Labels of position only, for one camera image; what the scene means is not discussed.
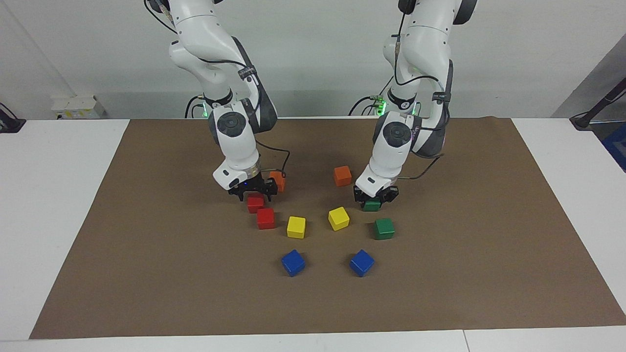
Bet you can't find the brown paper table mat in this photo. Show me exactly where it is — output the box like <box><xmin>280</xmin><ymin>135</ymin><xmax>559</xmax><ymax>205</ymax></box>
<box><xmin>29</xmin><ymin>116</ymin><xmax>626</xmax><ymax>339</ymax></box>

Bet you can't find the blue object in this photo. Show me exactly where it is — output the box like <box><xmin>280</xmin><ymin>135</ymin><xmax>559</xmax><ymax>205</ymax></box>
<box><xmin>603</xmin><ymin>122</ymin><xmax>626</xmax><ymax>173</ymax></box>

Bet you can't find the black arm base cable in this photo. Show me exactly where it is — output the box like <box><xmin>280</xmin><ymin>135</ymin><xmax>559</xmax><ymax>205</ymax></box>
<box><xmin>348</xmin><ymin>88</ymin><xmax>392</xmax><ymax>116</ymax></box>
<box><xmin>184</xmin><ymin>95</ymin><xmax>206</xmax><ymax>119</ymax></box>

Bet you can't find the black right arm base cable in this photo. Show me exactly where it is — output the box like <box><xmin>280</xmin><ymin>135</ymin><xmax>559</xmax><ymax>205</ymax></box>
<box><xmin>184</xmin><ymin>95</ymin><xmax>206</xmax><ymax>119</ymax></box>

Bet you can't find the white power box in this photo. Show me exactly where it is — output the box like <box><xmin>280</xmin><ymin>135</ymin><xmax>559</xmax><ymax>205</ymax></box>
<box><xmin>51</xmin><ymin>95</ymin><xmax>106</xmax><ymax>120</ymax></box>

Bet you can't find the black left arm base cable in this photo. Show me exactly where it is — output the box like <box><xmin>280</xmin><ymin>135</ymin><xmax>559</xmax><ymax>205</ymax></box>
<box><xmin>348</xmin><ymin>88</ymin><xmax>392</xmax><ymax>116</ymax></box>

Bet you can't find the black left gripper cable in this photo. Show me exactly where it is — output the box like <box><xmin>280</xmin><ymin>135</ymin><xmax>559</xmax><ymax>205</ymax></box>
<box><xmin>394</xmin><ymin>0</ymin><xmax>453</xmax><ymax>180</ymax></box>

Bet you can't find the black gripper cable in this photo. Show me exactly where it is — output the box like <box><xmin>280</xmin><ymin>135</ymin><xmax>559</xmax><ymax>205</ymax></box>
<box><xmin>144</xmin><ymin>0</ymin><xmax>291</xmax><ymax>179</ymax></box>
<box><xmin>394</xmin><ymin>0</ymin><xmax>453</xmax><ymax>180</ymax></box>

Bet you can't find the yellow wooden cube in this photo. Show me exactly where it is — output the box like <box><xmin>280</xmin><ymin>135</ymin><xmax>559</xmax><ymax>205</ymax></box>
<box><xmin>328</xmin><ymin>206</ymin><xmax>351</xmax><ymax>232</ymax></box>
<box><xmin>287</xmin><ymin>216</ymin><xmax>307</xmax><ymax>240</ymax></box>

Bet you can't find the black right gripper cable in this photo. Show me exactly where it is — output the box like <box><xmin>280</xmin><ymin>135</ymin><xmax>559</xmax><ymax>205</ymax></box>
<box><xmin>144</xmin><ymin>0</ymin><xmax>291</xmax><ymax>179</ymax></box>

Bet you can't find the black stand pole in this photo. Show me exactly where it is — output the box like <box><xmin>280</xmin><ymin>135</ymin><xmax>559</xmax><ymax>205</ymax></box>
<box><xmin>570</xmin><ymin>78</ymin><xmax>626</xmax><ymax>131</ymax></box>

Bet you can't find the black clamp mount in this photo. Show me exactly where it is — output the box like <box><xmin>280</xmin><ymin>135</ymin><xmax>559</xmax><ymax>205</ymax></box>
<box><xmin>0</xmin><ymin>103</ymin><xmax>26</xmax><ymax>133</ymax></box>

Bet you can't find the blue wooden cube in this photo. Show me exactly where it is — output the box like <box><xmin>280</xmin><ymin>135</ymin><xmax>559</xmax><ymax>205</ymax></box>
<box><xmin>349</xmin><ymin>249</ymin><xmax>375</xmax><ymax>278</ymax></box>
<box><xmin>281</xmin><ymin>249</ymin><xmax>306</xmax><ymax>278</ymax></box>

